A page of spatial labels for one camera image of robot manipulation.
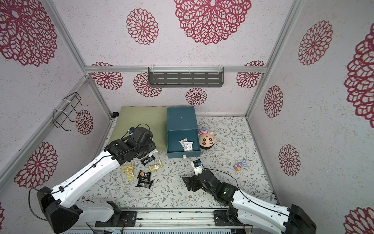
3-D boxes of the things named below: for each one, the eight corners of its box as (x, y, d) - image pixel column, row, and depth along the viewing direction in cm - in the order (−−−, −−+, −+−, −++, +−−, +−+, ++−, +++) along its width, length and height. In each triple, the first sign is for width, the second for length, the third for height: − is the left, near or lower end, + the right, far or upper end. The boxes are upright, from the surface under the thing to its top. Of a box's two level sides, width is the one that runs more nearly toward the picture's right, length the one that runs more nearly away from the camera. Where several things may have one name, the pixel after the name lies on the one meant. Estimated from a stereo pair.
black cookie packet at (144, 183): (137, 187, 86) (136, 185, 85) (139, 179, 89) (138, 178, 87) (150, 189, 86) (150, 187, 84) (152, 181, 88) (152, 180, 87)
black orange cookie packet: (138, 178, 90) (137, 177, 88) (140, 171, 93) (140, 169, 91) (149, 180, 89) (149, 178, 87) (152, 172, 92) (151, 171, 90)
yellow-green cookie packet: (152, 173, 91) (151, 172, 89) (149, 168, 94) (148, 166, 92) (163, 167, 94) (163, 165, 92) (160, 161, 97) (159, 159, 95)
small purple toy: (237, 172, 92) (239, 169, 90) (233, 166, 94) (234, 164, 92) (246, 166, 95) (248, 163, 92) (241, 161, 97) (243, 158, 94)
